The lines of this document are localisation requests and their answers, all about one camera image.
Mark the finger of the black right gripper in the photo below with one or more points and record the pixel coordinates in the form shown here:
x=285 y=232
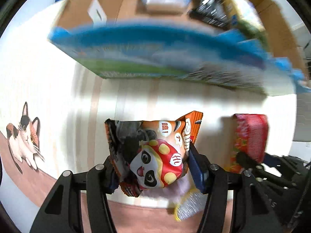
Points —
x=259 y=172
x=286 y=165

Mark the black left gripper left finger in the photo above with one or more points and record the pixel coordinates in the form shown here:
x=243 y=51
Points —
x=61 y=210

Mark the orange panda snack bag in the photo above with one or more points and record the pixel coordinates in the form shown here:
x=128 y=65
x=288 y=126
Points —
x=151 y=154

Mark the purple fluffy cloth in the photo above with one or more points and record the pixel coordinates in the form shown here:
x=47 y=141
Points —
x=169 y=196

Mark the striped cat table mat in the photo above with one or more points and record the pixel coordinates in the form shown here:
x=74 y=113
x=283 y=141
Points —
x=73 y=103

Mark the yellow sponge pack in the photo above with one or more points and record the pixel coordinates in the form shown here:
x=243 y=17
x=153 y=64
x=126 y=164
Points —
x=243 y=12

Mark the brown cardboard box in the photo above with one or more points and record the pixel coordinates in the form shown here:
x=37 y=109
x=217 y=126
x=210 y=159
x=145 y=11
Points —
x=121 y=39

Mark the red snack pack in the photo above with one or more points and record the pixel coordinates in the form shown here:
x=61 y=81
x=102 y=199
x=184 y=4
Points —
x=250 y=137

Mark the black snack packet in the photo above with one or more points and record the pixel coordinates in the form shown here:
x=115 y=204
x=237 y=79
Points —
x=211 y=12

